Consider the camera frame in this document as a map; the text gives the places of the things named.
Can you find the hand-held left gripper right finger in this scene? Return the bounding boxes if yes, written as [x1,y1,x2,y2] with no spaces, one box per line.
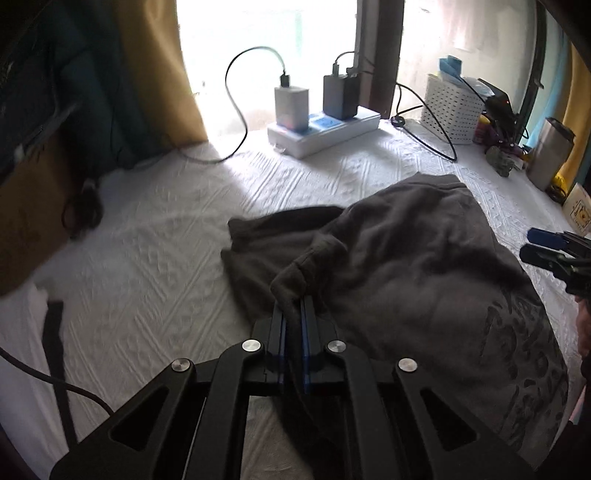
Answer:
[300,295,536,480]

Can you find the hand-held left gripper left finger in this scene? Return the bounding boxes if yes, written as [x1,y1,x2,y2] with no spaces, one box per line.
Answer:
[48,298,287,480]

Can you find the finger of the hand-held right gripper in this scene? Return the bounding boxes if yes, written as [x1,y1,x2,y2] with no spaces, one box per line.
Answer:
[527,227,591,252]
[519,244,578,282]

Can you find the dark grey t-shirt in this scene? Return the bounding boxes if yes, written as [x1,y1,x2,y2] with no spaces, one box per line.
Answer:
[221,173,571,467]

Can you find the person's right hand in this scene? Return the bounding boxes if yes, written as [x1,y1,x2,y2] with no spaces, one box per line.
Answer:
[575,295,591,356]

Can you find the white bear print mug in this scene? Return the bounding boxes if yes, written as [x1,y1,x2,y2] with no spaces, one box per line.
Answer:
[562,182,591,236]

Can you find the steel tumbler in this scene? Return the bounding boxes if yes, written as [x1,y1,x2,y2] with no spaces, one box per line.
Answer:
[526,117,575,191]

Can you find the purple item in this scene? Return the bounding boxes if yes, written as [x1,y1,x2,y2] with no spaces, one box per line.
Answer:
[489,134,525,158]

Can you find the black device with red light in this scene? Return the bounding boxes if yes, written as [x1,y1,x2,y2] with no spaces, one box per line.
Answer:
[480,78,529,139]

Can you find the yellow curtain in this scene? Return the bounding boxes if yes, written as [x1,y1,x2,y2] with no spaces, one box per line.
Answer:
[113,0,208,148]
[561,41,591,134]

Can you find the teal curtain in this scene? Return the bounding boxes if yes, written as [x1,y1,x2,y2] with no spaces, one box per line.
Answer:
[46,0,148,171]
[526,28,568,148]

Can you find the white perforated basket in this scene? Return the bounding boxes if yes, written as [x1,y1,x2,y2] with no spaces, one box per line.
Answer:
[421,74,488,144]

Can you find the clear plastic bag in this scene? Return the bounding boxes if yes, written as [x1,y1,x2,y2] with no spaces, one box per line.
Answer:
[459,76,492,97]

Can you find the white power strip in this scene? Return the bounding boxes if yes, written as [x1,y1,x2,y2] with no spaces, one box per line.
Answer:
[267,106,382,160]

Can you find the black earphones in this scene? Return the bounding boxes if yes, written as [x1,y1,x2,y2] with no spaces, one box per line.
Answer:
[62,178,105,238]

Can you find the white charger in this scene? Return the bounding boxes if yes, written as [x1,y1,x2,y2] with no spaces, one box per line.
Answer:
[274,85,310,131]

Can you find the black charger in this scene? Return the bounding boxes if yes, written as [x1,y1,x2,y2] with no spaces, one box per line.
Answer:
[322,74,358,120]

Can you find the white cloth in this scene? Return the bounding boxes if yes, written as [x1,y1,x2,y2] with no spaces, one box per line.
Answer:
[0,281,70,462]

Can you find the brown cardboard box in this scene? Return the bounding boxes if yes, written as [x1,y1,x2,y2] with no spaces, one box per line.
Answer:
[0,134,100,296]

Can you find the long black cable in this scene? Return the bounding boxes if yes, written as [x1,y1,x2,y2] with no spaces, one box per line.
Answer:
[358,65,458,162]

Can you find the dark window frame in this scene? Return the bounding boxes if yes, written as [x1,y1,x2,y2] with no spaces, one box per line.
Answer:
[519,0,550,134]

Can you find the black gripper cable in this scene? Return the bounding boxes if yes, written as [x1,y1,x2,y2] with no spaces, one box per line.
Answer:
[0,346,115,416]

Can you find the black strap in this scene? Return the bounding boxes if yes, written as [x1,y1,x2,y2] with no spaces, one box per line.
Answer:
[42,299,79,444]

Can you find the black charger cable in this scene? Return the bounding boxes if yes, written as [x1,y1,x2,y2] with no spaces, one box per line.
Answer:
[178,46,291,163]

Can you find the dark window post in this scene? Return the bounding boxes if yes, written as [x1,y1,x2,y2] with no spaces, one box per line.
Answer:
[353,0,404,109]

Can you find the short black cable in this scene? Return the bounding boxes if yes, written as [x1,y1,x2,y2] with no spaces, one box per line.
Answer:
[332,50,361,77]

